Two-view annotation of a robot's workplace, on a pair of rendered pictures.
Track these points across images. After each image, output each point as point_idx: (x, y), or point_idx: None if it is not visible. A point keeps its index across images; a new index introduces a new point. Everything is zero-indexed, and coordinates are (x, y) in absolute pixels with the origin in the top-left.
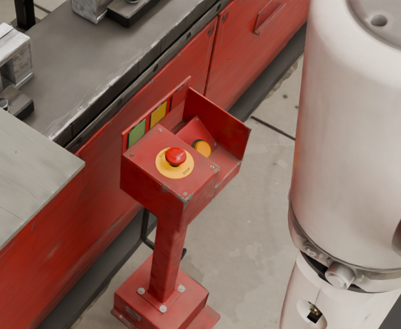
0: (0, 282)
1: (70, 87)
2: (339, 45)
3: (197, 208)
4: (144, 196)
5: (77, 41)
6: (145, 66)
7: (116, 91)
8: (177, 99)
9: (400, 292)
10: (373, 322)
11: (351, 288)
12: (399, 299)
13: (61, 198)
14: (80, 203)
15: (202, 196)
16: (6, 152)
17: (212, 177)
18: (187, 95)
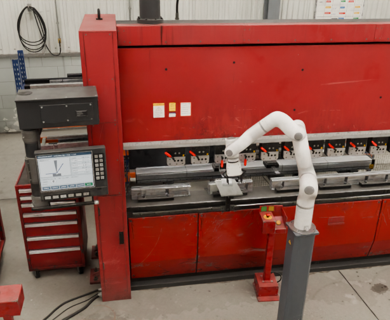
0: (225, 227)
1: (256, 195)
2: (225, 138)
3: (268, 230)
4: (260, 223)
5: (265, 190)
6: (275, 200)
7: (265, 200)
8: (277, 208)
9: (237, 173)
10: (230, 169)
11: (228, 162)
12: (286, 247)
13: (245, 218)
14: (250, 226)
15: (269, 226)
16: (233, 188)
17: (272, 222)
18: (281, 210)
